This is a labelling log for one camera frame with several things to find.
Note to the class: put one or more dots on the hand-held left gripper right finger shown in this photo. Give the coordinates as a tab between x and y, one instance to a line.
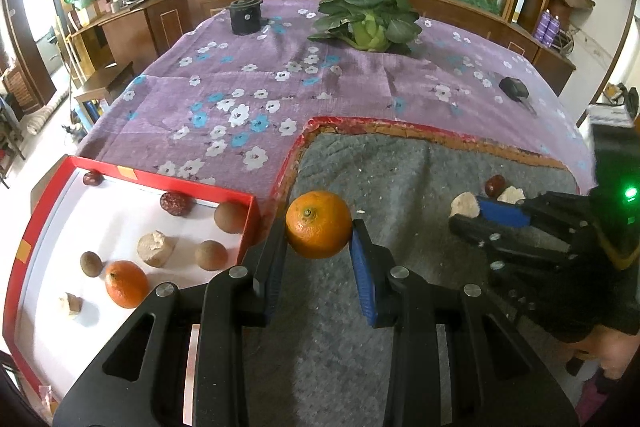
362	277

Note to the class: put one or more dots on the green leafy vegetable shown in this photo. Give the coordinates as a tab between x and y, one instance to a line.
367	19

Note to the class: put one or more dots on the small round red date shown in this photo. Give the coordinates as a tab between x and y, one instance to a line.
496	186

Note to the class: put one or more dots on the large wrinkled red date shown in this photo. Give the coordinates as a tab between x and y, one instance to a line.
176	203

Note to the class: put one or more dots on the person's right hand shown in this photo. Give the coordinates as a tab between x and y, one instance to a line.
600	349

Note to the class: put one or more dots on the dark brown longan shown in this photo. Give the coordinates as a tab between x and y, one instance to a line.
91	264

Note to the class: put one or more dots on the large orange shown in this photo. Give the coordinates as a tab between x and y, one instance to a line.
126	284

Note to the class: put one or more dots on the black cylindrical motor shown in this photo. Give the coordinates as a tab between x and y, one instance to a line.
245	14

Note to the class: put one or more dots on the small orange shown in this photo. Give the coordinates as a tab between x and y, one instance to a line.
318	224

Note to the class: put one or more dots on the large pale yam chunk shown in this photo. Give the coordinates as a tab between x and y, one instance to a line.
156	248

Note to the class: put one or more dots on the elongated red date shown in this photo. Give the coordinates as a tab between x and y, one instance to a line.
92	178

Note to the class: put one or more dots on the light brown longan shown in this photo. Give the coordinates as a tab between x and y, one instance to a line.
211	255
231	217

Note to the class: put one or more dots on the grey felt mat red border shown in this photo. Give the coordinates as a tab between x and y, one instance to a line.
400	177

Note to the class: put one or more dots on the person's right forearm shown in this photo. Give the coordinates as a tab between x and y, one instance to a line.
595	399

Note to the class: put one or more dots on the purple floral tablecloth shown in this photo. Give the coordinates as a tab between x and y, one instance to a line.
350	82

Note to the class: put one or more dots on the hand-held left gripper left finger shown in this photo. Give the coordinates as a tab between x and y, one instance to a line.
266	289

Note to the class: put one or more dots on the small black adapter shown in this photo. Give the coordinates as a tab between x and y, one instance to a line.
513	88

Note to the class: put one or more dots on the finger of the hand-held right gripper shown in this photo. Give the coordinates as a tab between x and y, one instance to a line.
480	232
502	210

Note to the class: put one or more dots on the red-rimmed white tray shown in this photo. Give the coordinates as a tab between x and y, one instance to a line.
50	247

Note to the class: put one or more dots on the purple bottle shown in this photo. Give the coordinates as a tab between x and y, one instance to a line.
554	29
542	24

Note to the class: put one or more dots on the small pale yam chunk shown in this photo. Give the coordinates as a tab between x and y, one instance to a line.
70	305

